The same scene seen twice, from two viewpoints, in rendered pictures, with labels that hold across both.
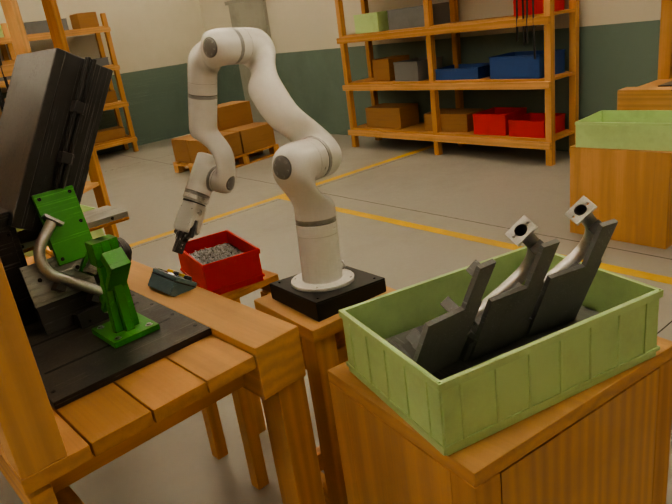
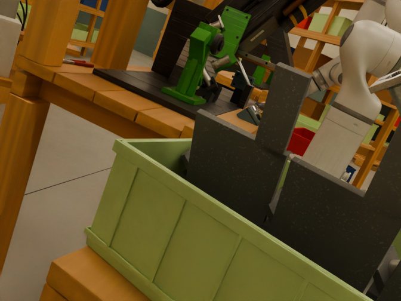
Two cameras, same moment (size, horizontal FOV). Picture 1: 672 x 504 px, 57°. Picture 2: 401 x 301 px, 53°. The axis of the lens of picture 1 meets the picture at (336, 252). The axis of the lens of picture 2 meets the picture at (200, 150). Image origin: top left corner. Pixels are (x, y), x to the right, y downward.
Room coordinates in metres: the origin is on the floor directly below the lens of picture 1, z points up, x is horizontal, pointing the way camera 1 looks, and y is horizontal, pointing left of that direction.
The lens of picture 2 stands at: (0.76, -0.65, 1.13)
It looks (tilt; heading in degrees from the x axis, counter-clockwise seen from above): 15 degrees down; 53
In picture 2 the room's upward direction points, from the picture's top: 22 degrees clockwise
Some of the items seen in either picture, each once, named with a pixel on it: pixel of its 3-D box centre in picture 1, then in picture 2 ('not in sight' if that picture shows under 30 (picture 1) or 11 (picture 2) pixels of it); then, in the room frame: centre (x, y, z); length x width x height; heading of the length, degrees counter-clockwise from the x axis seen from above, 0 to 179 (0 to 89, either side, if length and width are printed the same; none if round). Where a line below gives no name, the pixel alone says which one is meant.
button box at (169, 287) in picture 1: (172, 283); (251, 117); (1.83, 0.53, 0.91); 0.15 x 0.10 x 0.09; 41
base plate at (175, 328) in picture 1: (58, 311); (197, 91); (1.78, 0.88, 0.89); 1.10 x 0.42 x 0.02; 41
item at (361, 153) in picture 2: not in sight; (371, 154); (8.12, 3.82, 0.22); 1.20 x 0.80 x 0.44; 167
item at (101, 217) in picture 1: (60, 230); (239, 54); (1.90, 0.85, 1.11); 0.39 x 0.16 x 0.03; 131
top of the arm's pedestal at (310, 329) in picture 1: (325, 301); not in sight; (1.71, 0.05, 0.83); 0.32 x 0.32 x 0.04; 34
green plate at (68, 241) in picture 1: (61, 223); (229, 34); (1.76, 0.78, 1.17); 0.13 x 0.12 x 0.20; 41
